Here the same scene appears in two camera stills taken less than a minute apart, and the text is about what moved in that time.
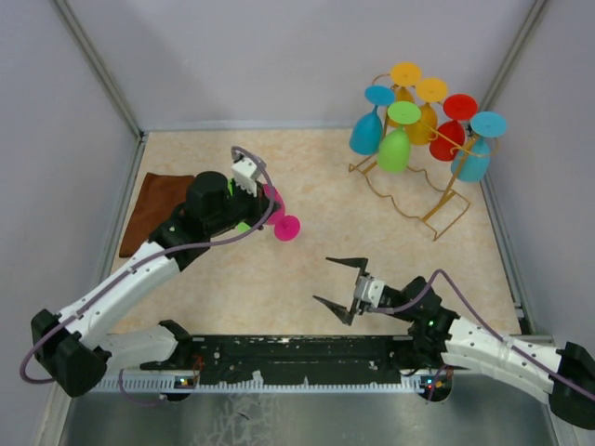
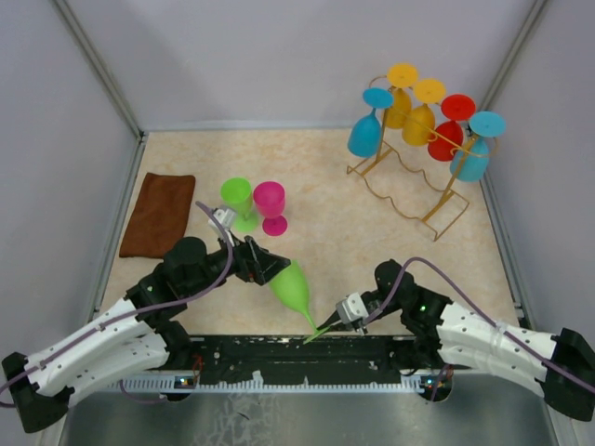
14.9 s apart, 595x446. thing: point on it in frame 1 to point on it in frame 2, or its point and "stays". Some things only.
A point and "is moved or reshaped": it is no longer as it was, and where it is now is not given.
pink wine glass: x=286 y=228 is moved or reshaped
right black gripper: x=347 y=316 to x=337 y=325
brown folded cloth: x=160 y=195 stays
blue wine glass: x=367 y=129 stays
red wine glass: x=449 y=136 stays
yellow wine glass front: x=429 y=90 stays
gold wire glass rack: x=424 y=152 stays
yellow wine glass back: x=403 y=76 stays
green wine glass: x=393 y=149 to x=290 y=285
